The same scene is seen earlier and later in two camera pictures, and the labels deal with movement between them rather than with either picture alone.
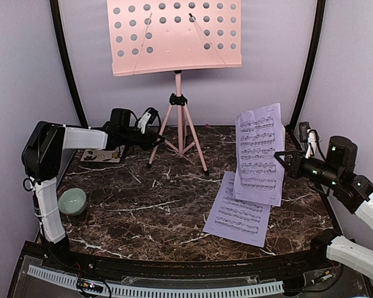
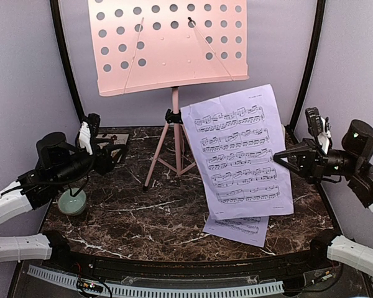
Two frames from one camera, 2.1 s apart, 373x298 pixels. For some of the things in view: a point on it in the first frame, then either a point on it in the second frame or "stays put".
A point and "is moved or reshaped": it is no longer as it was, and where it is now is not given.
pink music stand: x=147 y=36 is moved or reshaped
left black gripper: x=150 y=135 -> x=107 y=164
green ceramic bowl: x=72 y=201 stays put
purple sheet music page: x=259 y=176 is moved or reshaped
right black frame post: x=305 y=85 stays put
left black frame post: x=55 y=9 stays put
